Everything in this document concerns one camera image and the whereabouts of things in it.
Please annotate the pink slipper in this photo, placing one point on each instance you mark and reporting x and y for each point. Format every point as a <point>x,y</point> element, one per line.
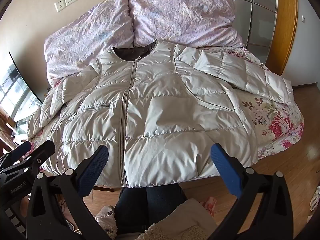
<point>209,206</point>

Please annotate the white crumpled object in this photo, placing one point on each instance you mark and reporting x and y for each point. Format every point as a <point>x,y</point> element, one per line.
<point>315,201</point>

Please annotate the pink crinkled pillow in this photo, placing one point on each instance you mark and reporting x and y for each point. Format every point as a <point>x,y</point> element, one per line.
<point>87,32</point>
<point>182,17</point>

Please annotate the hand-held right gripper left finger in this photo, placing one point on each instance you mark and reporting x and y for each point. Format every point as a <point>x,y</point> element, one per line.
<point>93,168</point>

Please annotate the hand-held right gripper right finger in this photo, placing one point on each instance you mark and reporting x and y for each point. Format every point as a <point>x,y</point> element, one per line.
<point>224,165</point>

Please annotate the person's legs in dark jeans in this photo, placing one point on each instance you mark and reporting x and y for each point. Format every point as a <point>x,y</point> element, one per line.
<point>150,202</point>

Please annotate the frosted glass door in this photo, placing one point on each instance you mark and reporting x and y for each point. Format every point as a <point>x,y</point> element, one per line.
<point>255,15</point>

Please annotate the white puffer jacket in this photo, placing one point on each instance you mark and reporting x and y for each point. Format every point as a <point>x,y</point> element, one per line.
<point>162,105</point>

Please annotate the white wall socket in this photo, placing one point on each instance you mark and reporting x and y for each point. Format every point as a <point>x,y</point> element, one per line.
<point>60,6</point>

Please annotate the beige fleece garment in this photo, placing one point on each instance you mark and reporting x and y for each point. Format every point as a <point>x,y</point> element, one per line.
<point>182,220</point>

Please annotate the white plush slipper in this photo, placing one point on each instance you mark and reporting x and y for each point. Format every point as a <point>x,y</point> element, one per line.
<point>107,220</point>

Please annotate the floral bed sheet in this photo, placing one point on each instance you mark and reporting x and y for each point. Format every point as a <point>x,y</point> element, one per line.
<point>275,120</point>

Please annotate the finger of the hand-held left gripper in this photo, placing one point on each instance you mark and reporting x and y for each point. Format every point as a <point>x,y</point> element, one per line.
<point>42,151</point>
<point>23,148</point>

